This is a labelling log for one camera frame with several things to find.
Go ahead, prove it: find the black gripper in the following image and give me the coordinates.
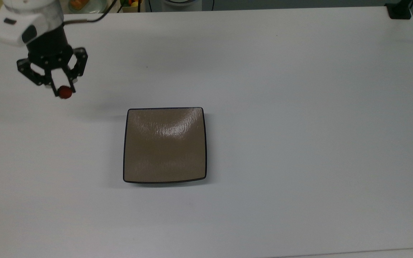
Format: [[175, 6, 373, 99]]
[[16, 27, 89, 97]]

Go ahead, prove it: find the plate with food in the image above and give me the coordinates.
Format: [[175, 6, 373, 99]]
[[68, 0, 107, 14]]

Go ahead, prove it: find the brown square ceramic plate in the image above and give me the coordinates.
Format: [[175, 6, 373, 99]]
[[123, 107, 207, 185]]

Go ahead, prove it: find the box of toy fruit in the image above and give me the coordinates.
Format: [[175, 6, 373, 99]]
[[120, 0, 144, 13]]

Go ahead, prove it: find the white round device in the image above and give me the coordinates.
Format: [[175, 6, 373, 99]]
[[161, 0, 204, 11]]

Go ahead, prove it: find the black table clamp base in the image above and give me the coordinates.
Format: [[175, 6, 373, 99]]
[[385, 0, 413, 20]]

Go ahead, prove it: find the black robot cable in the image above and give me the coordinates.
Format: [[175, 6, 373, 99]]
[[63, 0, 118, 25]]

